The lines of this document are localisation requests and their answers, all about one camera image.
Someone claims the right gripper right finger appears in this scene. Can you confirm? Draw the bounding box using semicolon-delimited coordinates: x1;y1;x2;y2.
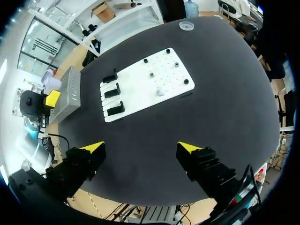
176;141;238;213

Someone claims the white plate with black stands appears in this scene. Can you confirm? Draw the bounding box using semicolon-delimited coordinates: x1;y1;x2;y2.
99;47;195;123

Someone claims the clear round plastic lid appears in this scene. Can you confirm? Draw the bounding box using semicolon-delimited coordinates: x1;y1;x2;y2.
179;21;195;31

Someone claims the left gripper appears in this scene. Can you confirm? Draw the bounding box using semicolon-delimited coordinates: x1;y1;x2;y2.
19;90;61;129

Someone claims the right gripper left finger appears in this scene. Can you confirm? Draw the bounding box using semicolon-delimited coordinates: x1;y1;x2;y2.
45;141;106;200

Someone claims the grey slotted basket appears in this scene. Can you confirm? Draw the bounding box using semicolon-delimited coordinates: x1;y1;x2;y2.
49;66;82;124

